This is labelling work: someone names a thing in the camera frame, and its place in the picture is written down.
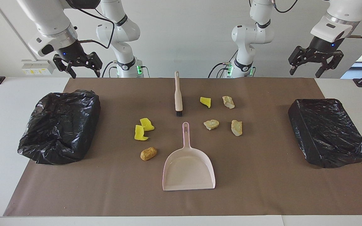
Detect pink plastic dustpan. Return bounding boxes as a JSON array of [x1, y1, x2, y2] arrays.
[[162, 122, 216, 191]]

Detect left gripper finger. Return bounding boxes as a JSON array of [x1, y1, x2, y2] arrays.
[[288, 46, 310, 76], [315, 50, 344, 78]]

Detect black left base cable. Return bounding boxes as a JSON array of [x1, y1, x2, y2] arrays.
[[208, 62, 232, 78]]

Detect pale yellowish foam chunk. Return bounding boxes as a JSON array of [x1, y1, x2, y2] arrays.
[[203, 119, 220, 131], [222, 96, 235, 109], [231, 120, 243, 137]]

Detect flat taut black bag bin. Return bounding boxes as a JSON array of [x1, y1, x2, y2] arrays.
[[288, 99, 362, 169]]

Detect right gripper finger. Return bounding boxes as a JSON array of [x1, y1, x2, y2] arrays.
[[85, 52, 103, 78], [53, 54, 77, 79]]

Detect black base cable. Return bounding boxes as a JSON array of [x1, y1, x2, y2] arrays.
[[208, 62, 232, 78], [102, 61, 118, 78]]

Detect brown sponge chunk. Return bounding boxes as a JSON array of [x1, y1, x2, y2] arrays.
[[140, 147, 158, 161]]

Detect black right base cable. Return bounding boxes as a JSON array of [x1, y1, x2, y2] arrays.
[[102, 61, 118, 78]]

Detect crumpled open black bag bin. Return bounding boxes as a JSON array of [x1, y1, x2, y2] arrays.
[[17, 89, 101, 165]]

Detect beige brush black bristles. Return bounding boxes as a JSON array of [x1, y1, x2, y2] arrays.
[[174, 71, 183, 117]]

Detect brown table mat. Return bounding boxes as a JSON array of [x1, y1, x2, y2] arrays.
[[3, 78, 362, 217]]

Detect white wall socket box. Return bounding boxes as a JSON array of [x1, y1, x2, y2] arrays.
[[21, 60, 55, 76]]

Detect white wall cable conduit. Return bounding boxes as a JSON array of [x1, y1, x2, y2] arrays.
[[0, 0, 38, 61]]

